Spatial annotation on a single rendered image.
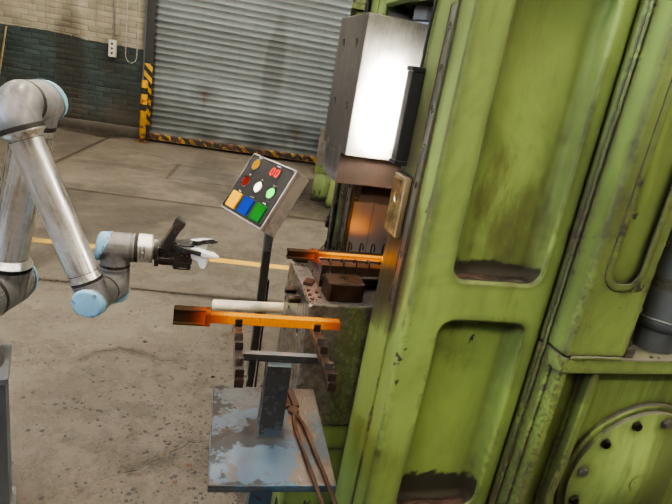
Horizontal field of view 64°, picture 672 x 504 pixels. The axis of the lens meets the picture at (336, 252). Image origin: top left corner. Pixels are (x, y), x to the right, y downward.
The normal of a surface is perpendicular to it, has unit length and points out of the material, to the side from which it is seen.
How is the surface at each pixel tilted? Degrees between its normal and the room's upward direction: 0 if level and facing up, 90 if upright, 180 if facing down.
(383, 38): 90
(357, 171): 90
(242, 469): 0
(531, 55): 89
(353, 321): 90
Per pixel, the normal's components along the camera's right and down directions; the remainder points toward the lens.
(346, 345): 0.24, 0.34
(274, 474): 0.16, -0.94
